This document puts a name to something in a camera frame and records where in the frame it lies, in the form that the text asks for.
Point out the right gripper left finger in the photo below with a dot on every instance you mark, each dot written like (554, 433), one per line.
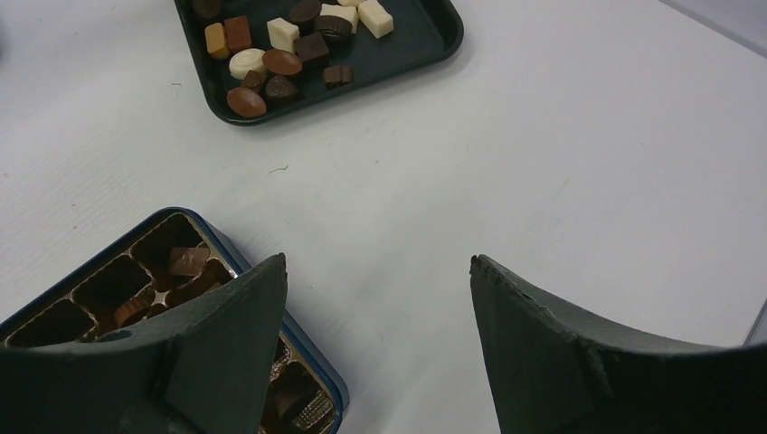
(202, 367)

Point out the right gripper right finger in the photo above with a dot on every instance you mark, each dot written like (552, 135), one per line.
(555, 367)

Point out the brown rectangular chocolate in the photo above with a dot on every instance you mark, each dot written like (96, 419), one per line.
(187, 261)

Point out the blue chocolate box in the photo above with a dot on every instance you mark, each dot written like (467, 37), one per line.
(305, 393)

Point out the black chocolate tray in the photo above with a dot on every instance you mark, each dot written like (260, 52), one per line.
(425, 32)

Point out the brown oval chocolate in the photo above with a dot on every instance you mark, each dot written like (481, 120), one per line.
(246, 102)

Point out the white oval chocolate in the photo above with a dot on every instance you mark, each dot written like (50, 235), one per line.
(245, 61)

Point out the caramel square chocolate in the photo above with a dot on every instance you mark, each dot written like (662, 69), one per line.
(216, 41)

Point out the white square chocolate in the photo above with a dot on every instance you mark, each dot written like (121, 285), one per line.
(375, 18)

